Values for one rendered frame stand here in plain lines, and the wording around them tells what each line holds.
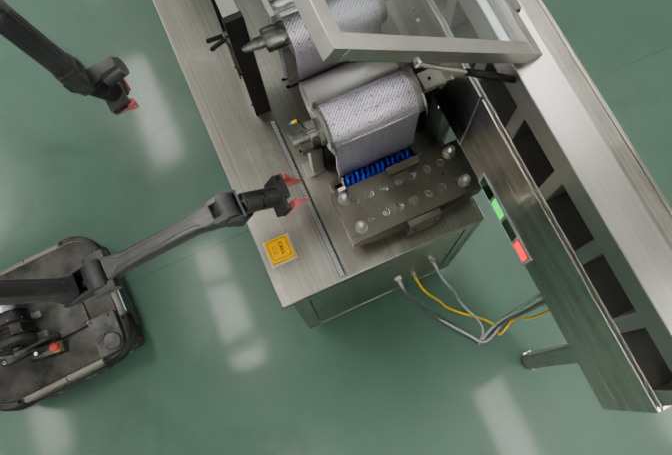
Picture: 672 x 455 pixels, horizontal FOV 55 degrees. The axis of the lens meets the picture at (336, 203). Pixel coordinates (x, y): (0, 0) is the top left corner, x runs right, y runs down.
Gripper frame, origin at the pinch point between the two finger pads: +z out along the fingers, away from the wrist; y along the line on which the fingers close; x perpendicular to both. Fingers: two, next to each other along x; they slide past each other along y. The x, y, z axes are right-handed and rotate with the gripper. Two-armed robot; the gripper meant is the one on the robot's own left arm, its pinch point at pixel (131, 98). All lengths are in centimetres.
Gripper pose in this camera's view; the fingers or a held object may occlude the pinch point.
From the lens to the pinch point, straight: 206.2
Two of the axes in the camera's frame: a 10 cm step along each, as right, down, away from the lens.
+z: 2.8, 0.4, 9.6
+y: -4.6, -8.7, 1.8
